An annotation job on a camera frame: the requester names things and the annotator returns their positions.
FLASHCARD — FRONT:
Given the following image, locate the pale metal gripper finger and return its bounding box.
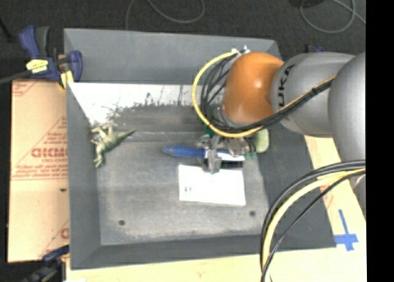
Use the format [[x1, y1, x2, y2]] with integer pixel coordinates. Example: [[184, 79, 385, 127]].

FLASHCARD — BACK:
[[212, 150, 223, 175], [201, 149, 214, 172]]

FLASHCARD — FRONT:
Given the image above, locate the white flat box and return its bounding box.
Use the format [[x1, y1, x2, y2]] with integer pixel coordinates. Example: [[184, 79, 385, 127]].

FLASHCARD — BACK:
[[178, 163, 247, 206]]

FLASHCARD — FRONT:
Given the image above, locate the blue and white marker pen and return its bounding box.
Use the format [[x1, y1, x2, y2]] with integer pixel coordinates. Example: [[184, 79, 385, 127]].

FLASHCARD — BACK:
[[162, 145, 246, 162]]

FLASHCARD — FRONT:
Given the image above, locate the pale green rounded object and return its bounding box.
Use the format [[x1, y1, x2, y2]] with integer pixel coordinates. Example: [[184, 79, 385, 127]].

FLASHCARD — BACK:
[[254, 128, 270, 154]]

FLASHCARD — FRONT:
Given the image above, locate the grey metal bin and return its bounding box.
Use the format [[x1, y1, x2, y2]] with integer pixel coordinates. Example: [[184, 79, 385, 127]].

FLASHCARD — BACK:
[[63, 28, 337, 269]]

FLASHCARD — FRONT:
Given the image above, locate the green toy dinosaur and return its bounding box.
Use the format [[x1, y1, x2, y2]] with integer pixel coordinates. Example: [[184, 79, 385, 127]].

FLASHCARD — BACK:
[[90, 124, 137, 169]]

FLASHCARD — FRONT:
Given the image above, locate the brown cardboard board, red print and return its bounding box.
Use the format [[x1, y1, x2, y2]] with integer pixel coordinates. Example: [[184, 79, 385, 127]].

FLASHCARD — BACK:
[[6, 79, 70, 263]]

